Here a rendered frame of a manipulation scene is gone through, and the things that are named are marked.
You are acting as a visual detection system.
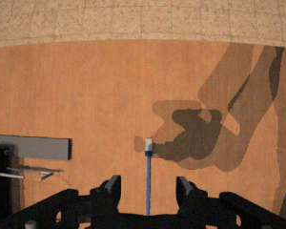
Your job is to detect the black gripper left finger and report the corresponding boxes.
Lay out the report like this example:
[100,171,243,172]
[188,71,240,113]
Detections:
[0,175,128,229]

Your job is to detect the grey cable plug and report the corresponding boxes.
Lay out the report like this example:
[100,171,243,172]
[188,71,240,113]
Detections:
[145,138,153,156]

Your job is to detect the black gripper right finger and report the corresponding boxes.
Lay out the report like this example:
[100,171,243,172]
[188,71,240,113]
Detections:
[168,177,286,229]

